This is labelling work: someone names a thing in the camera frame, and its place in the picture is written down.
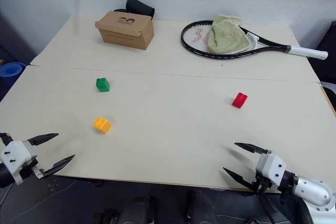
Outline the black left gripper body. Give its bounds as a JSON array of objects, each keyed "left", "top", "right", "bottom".
[{"left": 17, "top": 140, "right": 46, "bottom": 180}]

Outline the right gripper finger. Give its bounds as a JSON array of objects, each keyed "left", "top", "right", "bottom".
[
  {"left": 234, "top": 142, "right": 269, "bottom": 155},
  {"left": 223, "top": 166, "right": 259, "bottom": 191}
]

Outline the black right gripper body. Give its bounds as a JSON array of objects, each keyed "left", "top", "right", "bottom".
[{"left": 251, "top": 150, "right": 274, "bottom": 193}]

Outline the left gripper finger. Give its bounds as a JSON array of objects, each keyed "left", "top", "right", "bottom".
[
  {"left": 27, "top": 133, "right": 59, "bottom": 146},
  {"left": 41, "top": 154, "right": 76, "bottom": 178}
]

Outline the dark rounded shape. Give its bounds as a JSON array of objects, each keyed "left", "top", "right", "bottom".
[
  {"left": 117, "top": 195, "right": 159, "bottom": 224},
  {"left": 184, "top": 189, "right": 219, "bottom": 224}
]

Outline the red toy block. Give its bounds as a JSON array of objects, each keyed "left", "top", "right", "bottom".
[{"left": 232, "top": 92, "right": 249, "bottom": 109}]

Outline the yellow toy block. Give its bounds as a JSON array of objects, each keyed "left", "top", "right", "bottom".
[{"left": 92, "top": 116, "right": 112, "bottom": 135}]

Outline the blue rolled mat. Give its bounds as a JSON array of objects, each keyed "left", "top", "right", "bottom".
[{"left": 0, "top": 61, "right": 27, "bottom": 89}]

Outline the green toy block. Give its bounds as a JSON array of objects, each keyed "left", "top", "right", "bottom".
[{"left": 95, "top": 77, "right": 111, "bottom": 93}]

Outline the black white tennis racket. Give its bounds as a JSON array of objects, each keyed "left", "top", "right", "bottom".
[{"left": 180, "top": 19, "right": 329, "bottom": 61}]

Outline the light green towel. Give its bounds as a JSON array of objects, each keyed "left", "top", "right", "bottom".
[{"left": 206, "top": 14, "right": 250, "bottom": 53}]

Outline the brown cardboard box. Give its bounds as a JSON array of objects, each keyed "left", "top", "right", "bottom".
[{"left": 94, "top": 10, "right": 155, "bottom": 51}]

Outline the black rolled sleeve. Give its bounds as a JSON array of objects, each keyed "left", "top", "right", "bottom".
[{"left": 113, "top": 0, "right": 156, "bottom": 20}]

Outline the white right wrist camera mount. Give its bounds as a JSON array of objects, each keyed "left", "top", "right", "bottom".
[{"left": 256, "top": 153, "right": 288, "bottom": 186}]

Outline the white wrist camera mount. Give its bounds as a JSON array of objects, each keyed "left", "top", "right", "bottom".
[
  {"left": 256, "top": 153, "right": 288, "bottom": 186},
  {"left": 0, "top": 141, "right": 38, "bottom": 185}
]

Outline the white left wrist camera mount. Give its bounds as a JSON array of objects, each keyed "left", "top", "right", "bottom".
[{"left": 0, "top": 141, "right": 38, "bottom": 185}]

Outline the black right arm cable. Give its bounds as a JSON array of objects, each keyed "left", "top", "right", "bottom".
[{"left": 258, "top": 184, "right": 292, "bottom": 224}]

